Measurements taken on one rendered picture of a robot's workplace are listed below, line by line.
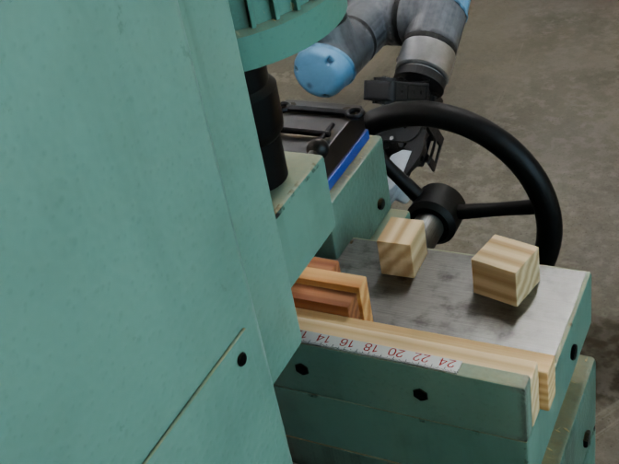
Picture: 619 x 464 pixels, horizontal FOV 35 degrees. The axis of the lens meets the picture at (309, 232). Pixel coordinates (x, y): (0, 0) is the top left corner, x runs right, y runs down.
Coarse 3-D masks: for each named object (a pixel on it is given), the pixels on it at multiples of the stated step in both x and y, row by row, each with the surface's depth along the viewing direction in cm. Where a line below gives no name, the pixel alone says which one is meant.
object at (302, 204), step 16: (288, 160) 76; (304, 160) 75; (320, 160) 75; (288, 176) 74; (304, 176) 74; (320, 176) 76; (272, 192) 72; (288, 192) 72; (304, 192) 74; (320, 192) 76; (288, 208) 72; (304, 208) 74; (320, 208) 76; (288, 224) 72; (304, 224) 74; (320, 224) 77; (288, 240) 72; (304, 240) 75; (320, 240) 77; (288, 256) 73; (304, 256) 75; (288, 272) 73
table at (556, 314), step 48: (384, 288) 88; (432, 288) 87; (576, 288) 84; (480, 336) 81; (528, 336) 80; (576, 336) 83; (288, 432) 83; (336, 432) 80; (384, 432) 77; (432, 432) 75; (480, 432) 73
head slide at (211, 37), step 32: (192, 0) 51; (224, 0) 54; (192, 32) 51; (224, 32) 54; (224, 64) 55; (224, 96) 55; (224, 128) 56; (224, 160) 56; (256, 160) 59; (256, 192) 60; (256, 224) 60; (256, 256) 61; (256, 288) 61; (288, 288) 65; (288, 320) 66; (288, 352) 67
